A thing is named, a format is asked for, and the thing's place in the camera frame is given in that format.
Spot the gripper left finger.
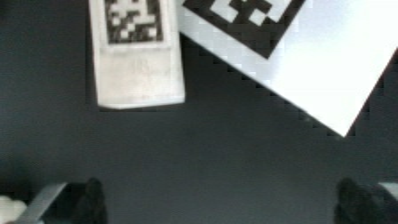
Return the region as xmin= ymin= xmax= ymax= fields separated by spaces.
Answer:
xmin=71 ymin=178 xmax=108 ymax=224

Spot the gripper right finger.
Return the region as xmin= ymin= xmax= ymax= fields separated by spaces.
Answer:
xmin=334 ymin=178 xmax=398 ymax=224

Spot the white leg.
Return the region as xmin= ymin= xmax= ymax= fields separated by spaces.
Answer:
xmin=0 ymin=182 xmax=67 ymax=224
xmin=89 ymin=0 xmax=185 ymax=109

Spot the white tag sheet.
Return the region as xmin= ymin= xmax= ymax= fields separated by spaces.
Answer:
xmin=176 ymin=0 xmax=398 ymax=135

